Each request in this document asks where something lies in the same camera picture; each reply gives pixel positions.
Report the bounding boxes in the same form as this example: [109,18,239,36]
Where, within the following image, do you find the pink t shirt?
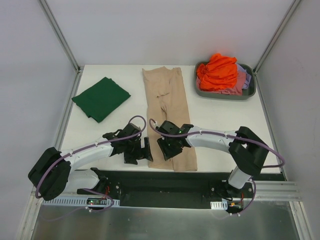
[196,77,243,96]

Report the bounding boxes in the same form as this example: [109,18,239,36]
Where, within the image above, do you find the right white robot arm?
[155,120,269,200]

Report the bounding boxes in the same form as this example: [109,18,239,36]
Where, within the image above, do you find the right white cable duct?
[210,199,244,211]

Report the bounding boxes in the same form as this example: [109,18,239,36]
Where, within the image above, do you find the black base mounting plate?
[74,168,287,209]

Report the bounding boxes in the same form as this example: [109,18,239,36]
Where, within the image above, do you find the green t shirt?
[72,77,131,123]

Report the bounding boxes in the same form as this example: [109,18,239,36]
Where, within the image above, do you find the orange t shirt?
[196,53,238,92]

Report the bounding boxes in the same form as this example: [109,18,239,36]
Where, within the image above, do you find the aluminium frame post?
[37,0,81,73]
[253,0,303,75]

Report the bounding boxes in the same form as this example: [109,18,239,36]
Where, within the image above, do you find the front aluminium rail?
[255,181,302,202]

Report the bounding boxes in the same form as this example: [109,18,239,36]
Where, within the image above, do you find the right aluminium frame post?
[253,0,303,75]

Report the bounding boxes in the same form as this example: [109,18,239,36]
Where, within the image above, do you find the beige t shirt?
[142,66,198,172]

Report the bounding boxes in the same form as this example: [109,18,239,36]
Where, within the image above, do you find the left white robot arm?
[28,123,153,201]

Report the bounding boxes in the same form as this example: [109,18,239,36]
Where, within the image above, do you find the left aluminium frame post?
[37,0,81,73]

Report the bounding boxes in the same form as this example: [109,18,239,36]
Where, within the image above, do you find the white cable duct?
[42,196,120,208]
[210,199,244,211]

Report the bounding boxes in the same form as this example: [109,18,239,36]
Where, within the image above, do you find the lavender t shirt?
[236,63,252,90]

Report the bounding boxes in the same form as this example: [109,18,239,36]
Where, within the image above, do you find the left white cable duct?
[42,196,120,208]

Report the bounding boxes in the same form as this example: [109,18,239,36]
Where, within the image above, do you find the grey laundry basket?
[193,60,256,102]

